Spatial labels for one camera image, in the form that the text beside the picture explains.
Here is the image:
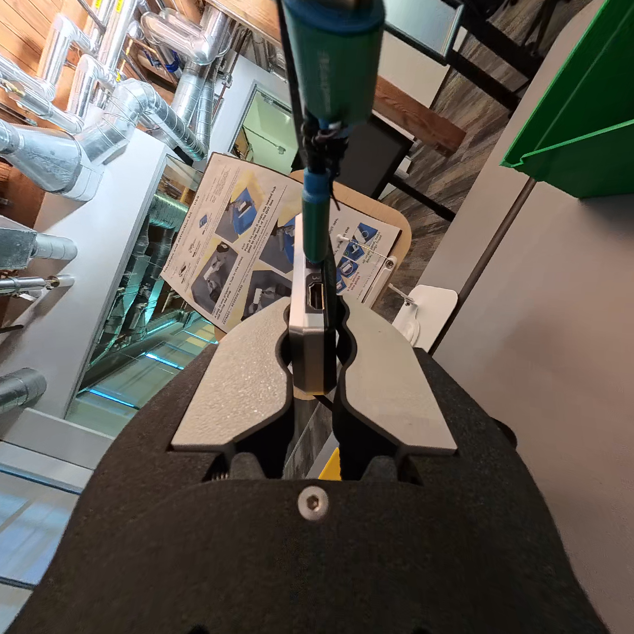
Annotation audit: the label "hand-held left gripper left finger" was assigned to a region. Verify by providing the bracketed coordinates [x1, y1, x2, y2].
[168, 297, 295, 454]

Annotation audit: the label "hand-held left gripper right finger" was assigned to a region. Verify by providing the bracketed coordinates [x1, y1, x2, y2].
[333, 295, 459, 456]

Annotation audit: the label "grey multi-port hub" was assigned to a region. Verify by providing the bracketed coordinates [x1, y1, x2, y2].
[289, 213, 343, 398]

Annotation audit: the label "black braided cable green plugs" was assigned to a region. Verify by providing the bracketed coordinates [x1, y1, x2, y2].
[278, 0, 386, 265]

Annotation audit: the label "green plastic bin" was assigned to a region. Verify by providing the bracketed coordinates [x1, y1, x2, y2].
[500, 0, 634, 199]

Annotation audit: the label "white stand base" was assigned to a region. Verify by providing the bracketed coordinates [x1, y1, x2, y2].
[394, 285, 459, 355]

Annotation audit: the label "printed instruction sheet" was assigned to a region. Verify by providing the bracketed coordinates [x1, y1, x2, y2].
[161, 151, 402, 333]

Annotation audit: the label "black monitor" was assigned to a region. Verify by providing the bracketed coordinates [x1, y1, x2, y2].
[342, 121, 414, 186]

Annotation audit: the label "wooden beam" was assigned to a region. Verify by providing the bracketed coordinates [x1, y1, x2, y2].
[205, 0, 466, 157]

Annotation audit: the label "silver ventilation ducts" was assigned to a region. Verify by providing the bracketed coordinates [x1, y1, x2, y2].
[0, 0, 233, 204]

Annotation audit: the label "grey framed screen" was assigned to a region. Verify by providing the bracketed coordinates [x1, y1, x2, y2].
[384, 0, 466, 65]

